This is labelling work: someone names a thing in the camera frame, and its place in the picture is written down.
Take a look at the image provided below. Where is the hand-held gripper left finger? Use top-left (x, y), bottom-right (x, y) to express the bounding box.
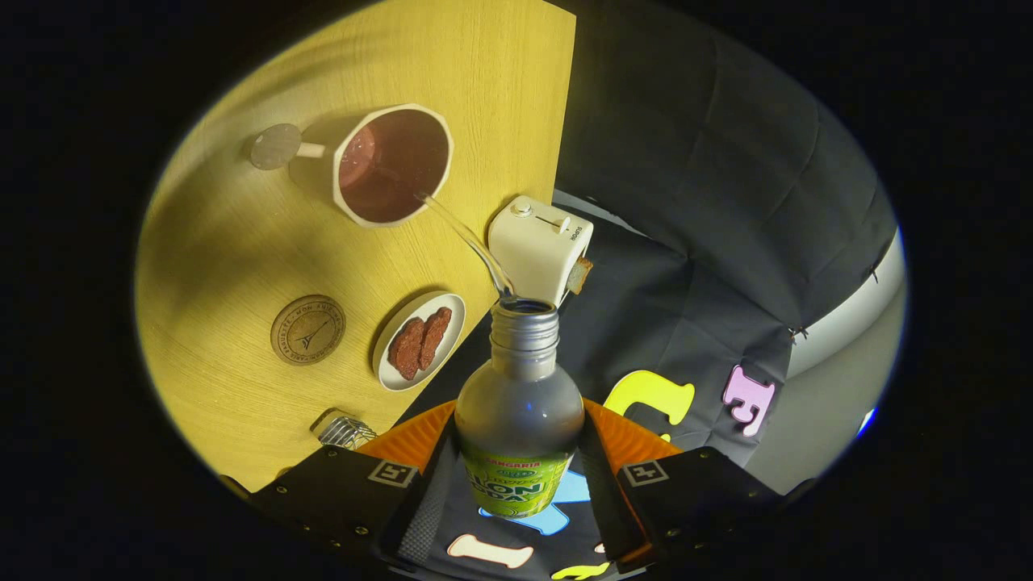
top-left (246, 401), bottom-right (461, 570)

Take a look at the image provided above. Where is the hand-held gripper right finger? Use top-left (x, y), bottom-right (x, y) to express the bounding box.
top-left (577, 398), bottom-right (784, 574)

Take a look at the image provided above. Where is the silver bottle with green label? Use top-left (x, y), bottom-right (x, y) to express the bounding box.
top-left (454, 299), bottom-right (585, 519)

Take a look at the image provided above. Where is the round brown cork coaster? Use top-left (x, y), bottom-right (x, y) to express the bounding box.
top-left (270, 295), bottom-right (346, 366)

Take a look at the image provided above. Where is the clear juice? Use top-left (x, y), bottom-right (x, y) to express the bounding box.
top-left (416, 192), bottom-right (517, 301)

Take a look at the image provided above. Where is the cream cup with red inside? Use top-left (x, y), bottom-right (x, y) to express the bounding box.
top-left (249, 103), bottom-right (454, 228)

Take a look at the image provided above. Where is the white oval plate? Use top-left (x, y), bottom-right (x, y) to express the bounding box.
top-left (372, 292), bottom-right (466, 393)

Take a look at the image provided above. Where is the brown meat piece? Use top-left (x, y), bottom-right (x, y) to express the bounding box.
top-left (388, 317), bottom-right (425, 381)
top-left (417, 307), bottom-right (453, 371)

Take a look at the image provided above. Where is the cream toaster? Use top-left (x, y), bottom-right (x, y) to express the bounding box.
top-left (488, 195), bottom-right (595, 307)

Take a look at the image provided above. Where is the wooden table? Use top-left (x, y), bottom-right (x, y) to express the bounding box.
top-left (133, 0), bottom-right (577, 493)

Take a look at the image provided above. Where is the metal wire basket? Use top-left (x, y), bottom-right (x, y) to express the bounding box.
top-left (312, 410), bottom-right (378, 450)

